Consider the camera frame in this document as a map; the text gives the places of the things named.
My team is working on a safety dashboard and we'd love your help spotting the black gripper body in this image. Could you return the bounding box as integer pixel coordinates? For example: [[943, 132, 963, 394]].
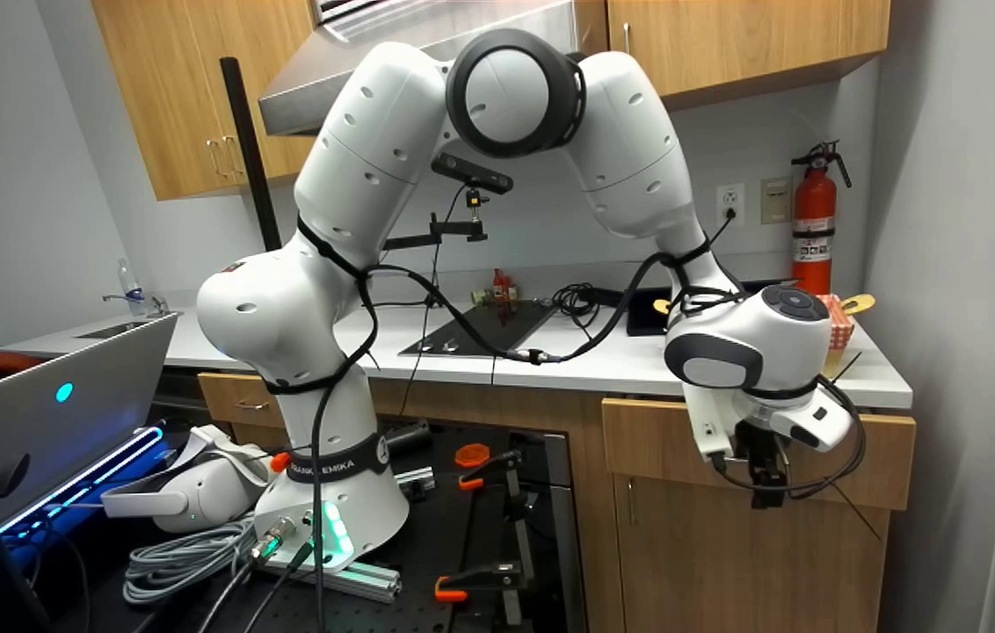
[[736, 418, 802, 474]]

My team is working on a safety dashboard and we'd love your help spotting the small wooden drawer front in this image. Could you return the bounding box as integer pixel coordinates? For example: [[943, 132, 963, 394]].
[[192, 371, 290, 433]]

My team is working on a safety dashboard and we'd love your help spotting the wooden cabinet door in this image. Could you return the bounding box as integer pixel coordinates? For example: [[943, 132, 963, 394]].
[[614, 470, 894, 633]]

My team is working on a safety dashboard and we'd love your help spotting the black box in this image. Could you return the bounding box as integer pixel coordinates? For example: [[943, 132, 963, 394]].
[[622, 285, 678, 343]]

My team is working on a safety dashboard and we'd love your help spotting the red fire extinguisher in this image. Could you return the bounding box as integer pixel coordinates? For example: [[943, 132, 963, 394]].
[[788, 139, 859, 300]]

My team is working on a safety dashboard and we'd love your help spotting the orange black clamp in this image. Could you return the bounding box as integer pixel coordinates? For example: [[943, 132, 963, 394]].
[[450, 440, 528, 495], [427, 560, 528, 610]]

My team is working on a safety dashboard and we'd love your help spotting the small red object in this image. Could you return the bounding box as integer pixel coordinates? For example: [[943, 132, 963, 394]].
[[486, 268, 522, 326]]

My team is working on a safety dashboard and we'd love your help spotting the black cooktop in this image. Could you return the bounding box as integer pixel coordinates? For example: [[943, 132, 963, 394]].
[[396, 295, 559, 361]]

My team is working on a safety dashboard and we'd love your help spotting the plain wooden upper cabinet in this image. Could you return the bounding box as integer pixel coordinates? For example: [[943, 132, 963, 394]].
[[600, 0, 895, 100]]

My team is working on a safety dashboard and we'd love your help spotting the white VR headset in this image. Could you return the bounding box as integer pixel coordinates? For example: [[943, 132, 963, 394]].
[[97, 424, 277, 537]]

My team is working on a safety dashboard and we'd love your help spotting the steel range hood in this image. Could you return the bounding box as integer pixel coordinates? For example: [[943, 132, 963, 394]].
[[255, 0, 613, 139]]

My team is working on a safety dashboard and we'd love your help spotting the chrome faucet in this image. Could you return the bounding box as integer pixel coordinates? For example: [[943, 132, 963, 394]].
[[97, 256, 172, 319]]

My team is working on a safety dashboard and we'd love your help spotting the two-door wooden upper cabinet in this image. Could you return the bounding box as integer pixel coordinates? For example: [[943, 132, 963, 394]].
[[86, 0, 328, 204]]

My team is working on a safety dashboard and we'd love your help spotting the silver laptop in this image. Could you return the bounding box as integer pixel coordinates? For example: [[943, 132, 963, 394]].
[[0, 308, 182, 537]]

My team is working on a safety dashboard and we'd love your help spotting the white wrist mount plate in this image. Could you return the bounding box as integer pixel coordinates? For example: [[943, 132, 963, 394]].
[[782, 397, 859, 459]]

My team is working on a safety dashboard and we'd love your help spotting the yellow plastic handle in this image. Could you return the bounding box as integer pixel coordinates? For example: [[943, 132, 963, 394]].
[[833, 290, 879, 319]]

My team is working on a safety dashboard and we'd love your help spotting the black cable tangle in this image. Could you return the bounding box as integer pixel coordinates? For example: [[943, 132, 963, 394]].
[[547, 279, 630, 333]]

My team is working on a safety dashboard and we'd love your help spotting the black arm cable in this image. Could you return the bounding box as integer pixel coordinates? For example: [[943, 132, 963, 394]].
[[287, 204, 751, 633]]

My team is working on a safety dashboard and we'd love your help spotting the beige switch plate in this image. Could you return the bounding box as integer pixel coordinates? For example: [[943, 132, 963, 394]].
[[755, 173, 799, 230]]

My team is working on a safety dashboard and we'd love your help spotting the white wall outlet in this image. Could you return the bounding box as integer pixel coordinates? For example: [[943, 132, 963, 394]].
[[713, 180, 750, 230]]

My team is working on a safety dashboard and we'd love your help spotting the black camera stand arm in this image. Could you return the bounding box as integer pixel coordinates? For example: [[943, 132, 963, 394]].
[[380, 187, 491, 310]]

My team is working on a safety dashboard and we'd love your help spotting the black stereo camera bar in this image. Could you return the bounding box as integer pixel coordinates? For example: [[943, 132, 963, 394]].
[[427, 150, 521, 200]]

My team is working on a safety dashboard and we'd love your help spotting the aluminium rail with light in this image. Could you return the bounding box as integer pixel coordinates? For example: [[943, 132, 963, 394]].
[[263, 555, 405, 604]]

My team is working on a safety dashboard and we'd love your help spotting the white cable bundle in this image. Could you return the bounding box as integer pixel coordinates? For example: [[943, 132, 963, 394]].
[[116, 519, 263, 610]]

